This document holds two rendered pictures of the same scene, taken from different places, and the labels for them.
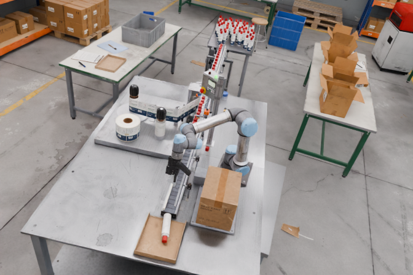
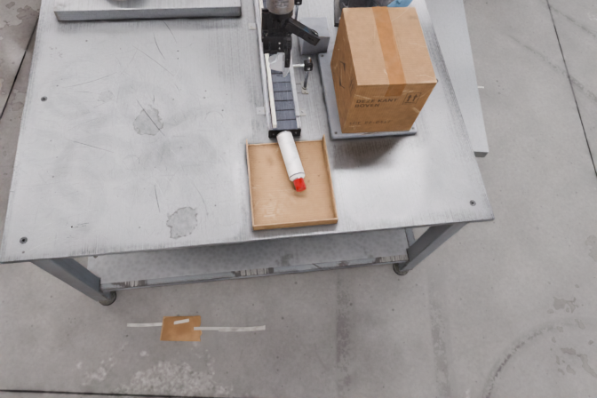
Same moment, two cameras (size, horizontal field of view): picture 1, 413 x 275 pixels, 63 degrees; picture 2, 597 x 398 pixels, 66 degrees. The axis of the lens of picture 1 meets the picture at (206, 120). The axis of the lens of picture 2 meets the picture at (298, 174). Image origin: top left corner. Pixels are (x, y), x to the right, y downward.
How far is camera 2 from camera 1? 0.99 m
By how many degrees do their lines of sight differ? 30
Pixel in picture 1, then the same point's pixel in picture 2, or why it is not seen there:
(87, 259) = not seen: hidden behind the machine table
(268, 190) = (444, 27)
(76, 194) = (77, 146)
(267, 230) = (470, 107)
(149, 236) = (265, 187)
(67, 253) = not seen: hidden behind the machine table
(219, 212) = (395, 104)
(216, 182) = (373, 42)
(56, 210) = (53, 195)
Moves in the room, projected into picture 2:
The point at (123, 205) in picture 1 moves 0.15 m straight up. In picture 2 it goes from (187, 141) to (181, 115)
